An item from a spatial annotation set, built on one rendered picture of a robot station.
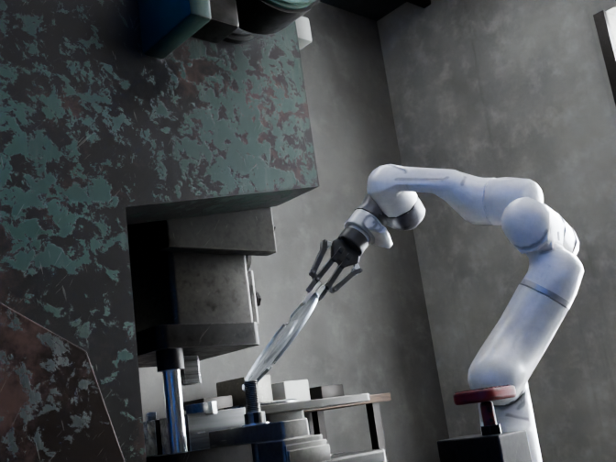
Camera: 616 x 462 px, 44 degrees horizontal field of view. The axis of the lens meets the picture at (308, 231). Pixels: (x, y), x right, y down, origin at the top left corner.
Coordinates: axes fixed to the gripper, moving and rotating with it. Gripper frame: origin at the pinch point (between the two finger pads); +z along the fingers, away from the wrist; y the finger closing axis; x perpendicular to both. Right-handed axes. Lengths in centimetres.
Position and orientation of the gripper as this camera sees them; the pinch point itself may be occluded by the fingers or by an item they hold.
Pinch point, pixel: (313, 295)
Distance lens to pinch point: 189.7
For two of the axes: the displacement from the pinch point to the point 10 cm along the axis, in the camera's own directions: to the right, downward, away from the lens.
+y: -7.7, -6.3, -0.6
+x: 2.9, -2.7, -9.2
